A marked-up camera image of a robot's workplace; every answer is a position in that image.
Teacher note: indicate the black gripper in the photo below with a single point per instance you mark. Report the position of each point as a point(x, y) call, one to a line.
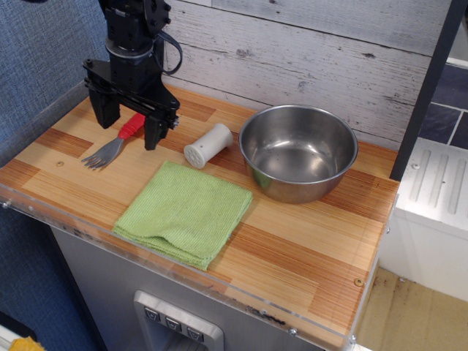
point(136, 84)

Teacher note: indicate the green towel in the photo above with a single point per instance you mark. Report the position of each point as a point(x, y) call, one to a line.
point(184, 214)

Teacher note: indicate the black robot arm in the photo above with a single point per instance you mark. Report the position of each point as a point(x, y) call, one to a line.
point(135, 29)

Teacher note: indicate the clear acrylic counter guard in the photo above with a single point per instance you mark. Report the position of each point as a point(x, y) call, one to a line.
point(305, 267)

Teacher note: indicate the yellow object at corner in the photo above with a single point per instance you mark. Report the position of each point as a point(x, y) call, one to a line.
point(25, 344)

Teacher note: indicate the white plastic spool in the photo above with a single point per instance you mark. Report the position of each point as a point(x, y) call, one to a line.
point(208, 146)

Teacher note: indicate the stainless steel bowl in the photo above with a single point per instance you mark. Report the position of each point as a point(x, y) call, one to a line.
point(297, 153)

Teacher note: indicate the silver toy fridge dispenser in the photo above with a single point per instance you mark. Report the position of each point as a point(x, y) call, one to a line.
point(168, 327)

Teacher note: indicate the white toy sink unit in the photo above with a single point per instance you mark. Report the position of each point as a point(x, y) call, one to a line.
point(426, 238)

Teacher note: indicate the red handled metal fork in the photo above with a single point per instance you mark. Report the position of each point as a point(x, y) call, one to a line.
point(107, 153)

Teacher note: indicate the dark vertical post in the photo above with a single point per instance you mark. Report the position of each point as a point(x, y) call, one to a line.
point(434, 72)

